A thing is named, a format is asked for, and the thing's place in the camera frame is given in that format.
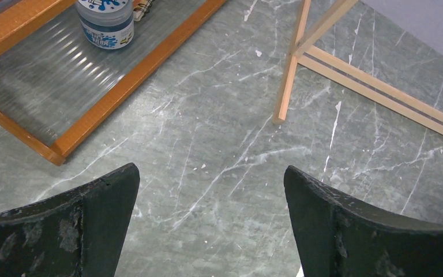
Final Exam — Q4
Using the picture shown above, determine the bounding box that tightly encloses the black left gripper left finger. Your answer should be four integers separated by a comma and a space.
0, 163, 140, 276

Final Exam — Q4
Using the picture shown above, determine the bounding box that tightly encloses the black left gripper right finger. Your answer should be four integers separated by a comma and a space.
284, 166, 443, 276

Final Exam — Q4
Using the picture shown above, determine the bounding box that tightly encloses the orange wooden shelf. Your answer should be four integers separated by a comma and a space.
0, 1, 223, 166

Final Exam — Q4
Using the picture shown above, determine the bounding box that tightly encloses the wooden clothes rack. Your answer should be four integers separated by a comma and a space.
272, 1, 443, 136

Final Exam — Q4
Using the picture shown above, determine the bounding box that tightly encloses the white blue round jar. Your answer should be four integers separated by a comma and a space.
74, 0, 134, 50

